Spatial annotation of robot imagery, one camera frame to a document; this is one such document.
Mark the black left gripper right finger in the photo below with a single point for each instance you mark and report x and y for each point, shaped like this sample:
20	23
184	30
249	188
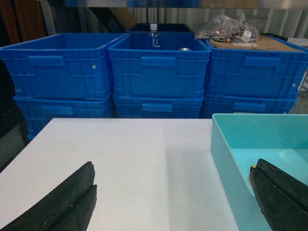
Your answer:
283	199

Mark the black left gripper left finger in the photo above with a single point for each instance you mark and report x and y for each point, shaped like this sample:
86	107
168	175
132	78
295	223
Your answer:
68	207

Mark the teal plastic tray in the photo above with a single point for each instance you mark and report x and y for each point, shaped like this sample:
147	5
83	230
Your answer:
240	140

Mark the lower left blue crate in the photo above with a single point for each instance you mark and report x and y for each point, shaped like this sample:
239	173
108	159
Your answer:
39	112

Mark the blue crate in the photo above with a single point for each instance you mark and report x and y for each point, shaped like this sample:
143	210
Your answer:
176	70
153	107
214	104
68	66
275	73
39	112

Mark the lower middle blue crate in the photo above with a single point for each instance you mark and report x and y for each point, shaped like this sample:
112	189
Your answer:
153	107

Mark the lower right blue crate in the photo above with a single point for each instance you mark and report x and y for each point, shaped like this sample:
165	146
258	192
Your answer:
214	104

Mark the upper right blue crate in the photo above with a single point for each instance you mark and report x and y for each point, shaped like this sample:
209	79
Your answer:
275	73

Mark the upper left blue crate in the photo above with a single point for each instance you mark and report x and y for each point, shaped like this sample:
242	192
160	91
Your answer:
68	66

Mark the brown cardboard sheet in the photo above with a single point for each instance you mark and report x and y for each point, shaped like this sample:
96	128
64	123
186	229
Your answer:
263	44

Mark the upper middle blue crate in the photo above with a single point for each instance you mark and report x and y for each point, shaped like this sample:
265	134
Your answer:
176	70

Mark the clear bag of parts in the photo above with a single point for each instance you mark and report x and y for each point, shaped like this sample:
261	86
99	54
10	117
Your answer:
242	29

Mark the clear plastic water bottle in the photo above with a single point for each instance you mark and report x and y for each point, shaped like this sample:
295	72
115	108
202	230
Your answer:
153	38

